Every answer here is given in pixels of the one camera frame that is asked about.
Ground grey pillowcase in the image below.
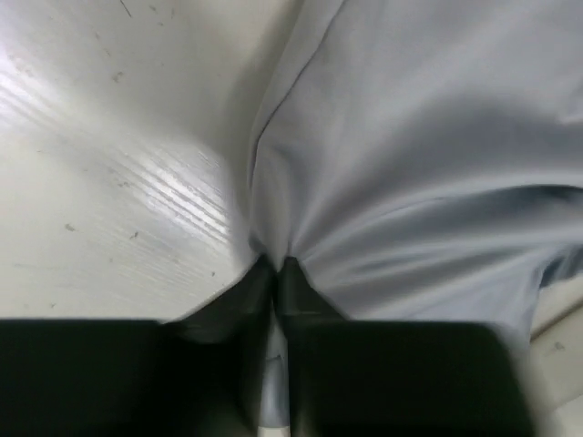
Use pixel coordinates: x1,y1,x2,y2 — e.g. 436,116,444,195
249,1,582,364

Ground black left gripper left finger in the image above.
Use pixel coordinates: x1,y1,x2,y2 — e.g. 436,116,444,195
161,256,277,436

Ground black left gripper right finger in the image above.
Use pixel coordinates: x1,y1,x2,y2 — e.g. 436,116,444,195
273,257,346,436

